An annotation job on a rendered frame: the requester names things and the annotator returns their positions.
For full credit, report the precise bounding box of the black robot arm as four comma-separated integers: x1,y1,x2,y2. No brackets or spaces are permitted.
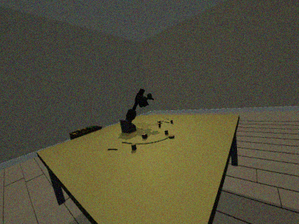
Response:
125,88,145,122

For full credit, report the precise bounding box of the brown wooden cylinder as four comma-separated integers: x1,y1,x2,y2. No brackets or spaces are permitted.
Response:
131,144,137,150

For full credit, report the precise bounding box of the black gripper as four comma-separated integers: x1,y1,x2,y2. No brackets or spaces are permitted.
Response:
138,93,154,107

